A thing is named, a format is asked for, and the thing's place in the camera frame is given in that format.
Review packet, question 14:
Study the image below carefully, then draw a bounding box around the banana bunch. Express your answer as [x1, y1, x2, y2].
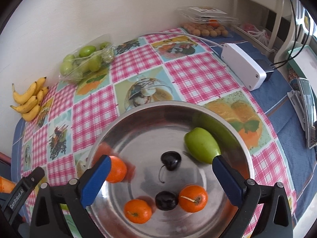
[10, 76, 49, 122]

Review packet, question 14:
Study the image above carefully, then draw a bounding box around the clear bag with white string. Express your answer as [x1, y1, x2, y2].
[241, 22, 274, 49]

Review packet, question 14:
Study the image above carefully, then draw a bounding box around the tangerine with stem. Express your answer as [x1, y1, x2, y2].
[178, 185, 208, 213]

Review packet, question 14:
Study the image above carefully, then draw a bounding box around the white plastic box device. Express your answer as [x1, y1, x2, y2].
[221, 43, 268, 91]

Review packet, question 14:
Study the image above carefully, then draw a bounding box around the black plug adapter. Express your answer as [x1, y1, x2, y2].
[263, 63, 276, 82]

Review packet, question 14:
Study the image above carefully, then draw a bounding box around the dark plum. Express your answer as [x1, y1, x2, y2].
[155, 191, 179, 211]

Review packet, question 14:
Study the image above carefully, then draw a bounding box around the black cable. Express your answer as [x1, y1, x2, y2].
[272, 0, 312, 67]

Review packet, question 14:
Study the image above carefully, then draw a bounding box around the green mango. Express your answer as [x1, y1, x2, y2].
[184, 127, 221, 164]

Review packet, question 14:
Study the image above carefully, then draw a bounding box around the white plastic clip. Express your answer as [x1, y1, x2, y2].
[287, 90, 307, 131]

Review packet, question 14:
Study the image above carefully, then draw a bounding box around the pink checkered tablecloth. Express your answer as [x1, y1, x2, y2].
[21, 26, 296, 238]

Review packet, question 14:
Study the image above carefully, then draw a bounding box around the pile of packed jujubes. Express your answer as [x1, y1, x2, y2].
[61, 42, 112, 77]

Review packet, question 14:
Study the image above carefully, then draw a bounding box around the pile of brown longans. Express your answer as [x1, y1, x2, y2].
[183, 23, 229, 37]

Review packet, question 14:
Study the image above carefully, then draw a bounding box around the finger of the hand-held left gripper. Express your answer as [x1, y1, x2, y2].
[25, 167, 45, 187]

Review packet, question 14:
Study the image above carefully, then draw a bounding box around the round metal plate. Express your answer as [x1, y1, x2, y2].
[87, 101, 255, 238]

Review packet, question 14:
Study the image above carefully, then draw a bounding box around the clear plastic clamshell container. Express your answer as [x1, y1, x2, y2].
[177, 6, 242, 38]

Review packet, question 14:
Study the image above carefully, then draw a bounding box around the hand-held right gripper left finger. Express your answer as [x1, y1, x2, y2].
[30, 155, 112, 238]

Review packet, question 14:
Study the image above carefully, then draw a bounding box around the checkered fruit tablecloth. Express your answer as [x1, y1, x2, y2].
[10, 26, 317, 238]

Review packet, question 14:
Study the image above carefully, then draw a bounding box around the clear plastic fruit tray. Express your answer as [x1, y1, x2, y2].
[59, 33, 116, 85]

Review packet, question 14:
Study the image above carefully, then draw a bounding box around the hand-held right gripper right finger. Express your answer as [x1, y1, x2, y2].
[212, 155, 293, 238]

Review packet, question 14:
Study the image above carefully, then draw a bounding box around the dark cherry with stem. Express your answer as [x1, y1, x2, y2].
[158, 151, 182, 184]

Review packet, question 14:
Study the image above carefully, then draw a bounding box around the teal-edged box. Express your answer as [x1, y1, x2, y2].
[287, 45, 317, 82]

